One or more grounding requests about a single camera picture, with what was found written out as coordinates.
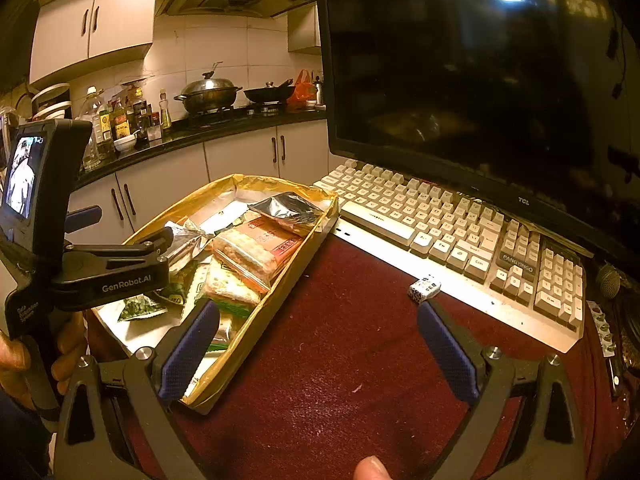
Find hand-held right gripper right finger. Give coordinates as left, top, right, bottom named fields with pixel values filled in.
left=416, top=300, right=588, bottom=480

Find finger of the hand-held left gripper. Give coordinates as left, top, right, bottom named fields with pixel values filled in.
left=125, top=226, right=175, bottom=263
left=64, top=205, right=103, bottom=235

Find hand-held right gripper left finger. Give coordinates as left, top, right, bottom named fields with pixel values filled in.
left=52, top=297, right=221, bottom=480

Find green pea snack packet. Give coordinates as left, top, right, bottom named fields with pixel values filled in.
left=117, top=294, right=168, bottom=322

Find yellow cardboard box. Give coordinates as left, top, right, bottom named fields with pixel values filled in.
left=92, top=174, right=341, bottom=416

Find orange wafer cracker packet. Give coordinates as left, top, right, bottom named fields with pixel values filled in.
left=212, top=215, right=306, bottom=293

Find person's left forearm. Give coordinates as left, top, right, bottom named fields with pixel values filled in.
left=0, top=390, right=57, bottom=480

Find person's left hand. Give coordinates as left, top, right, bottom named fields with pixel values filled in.
left=0, top=310, right=88, bottom=403

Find person's right hand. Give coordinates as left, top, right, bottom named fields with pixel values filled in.
left=352, top=455, right=393, bottom=480

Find crumpled silver foil packet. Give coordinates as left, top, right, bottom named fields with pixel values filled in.
left=160, top=217, right=216, bottom=271

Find small green snack packet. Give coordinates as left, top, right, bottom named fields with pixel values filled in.
left=155, top=260, right=203, bottom=306

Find small white wrapped candy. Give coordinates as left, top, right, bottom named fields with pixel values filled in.
left=408, top=273, right=442, bottom=305

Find green-edged cracker packet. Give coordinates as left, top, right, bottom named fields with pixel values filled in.
left=202, top=260, right=263, bottom=318

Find row of condiment bottles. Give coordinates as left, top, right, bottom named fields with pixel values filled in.
left=80, top=85, right=173, bottom=168

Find white stacked containers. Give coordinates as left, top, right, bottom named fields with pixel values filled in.
left=30, top=82, right=73, bottom=121

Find black kitchen countertop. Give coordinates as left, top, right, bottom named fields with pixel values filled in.
left=75, top=105, right=328, bottom=188

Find white lower kitchen cabinet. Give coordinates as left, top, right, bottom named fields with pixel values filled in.
left=65, top=120, right=331, bottom=256

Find white kitchen cabinet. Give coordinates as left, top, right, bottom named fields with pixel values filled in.
left=65, top=120, right=331, bottom=256
left=29, top=0, right=160, bottom=86

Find white computer keyboard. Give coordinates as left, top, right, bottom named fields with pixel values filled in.
left=312, top=157, right=586, bottom=353

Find silver foil snack packet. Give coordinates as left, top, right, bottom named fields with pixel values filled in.
left=248, top=191, right=326, bottom=236

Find gas stove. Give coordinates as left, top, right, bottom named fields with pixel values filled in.
left=177, top=102, right=286, bottom=126

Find pill blister strip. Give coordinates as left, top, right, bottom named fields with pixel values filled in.
left=587, top=300, right=616, bottom=358

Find steel wok with lid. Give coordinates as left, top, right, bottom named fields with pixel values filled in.
left=174, top=61, right=243, bottom=115

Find black microphone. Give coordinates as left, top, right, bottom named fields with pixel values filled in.
left=595, top=264, right=623, bottom=297

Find black frying pan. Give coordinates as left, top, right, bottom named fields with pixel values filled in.
left=243, top=78, right=296, bottom=105

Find white upper kitchen cabinet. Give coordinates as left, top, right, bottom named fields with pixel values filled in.
left=29, top=0, right=160, bottom=86

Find orange plastic bag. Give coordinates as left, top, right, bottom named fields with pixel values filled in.
left=289, top=69, right=317, bottom=106

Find black computer monitor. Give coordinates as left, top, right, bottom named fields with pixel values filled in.
left=312, top=0, right=640, bottom=271

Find small white wall cabinet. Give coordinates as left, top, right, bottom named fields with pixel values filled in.
left=287, top=4, right=322, bottom=56

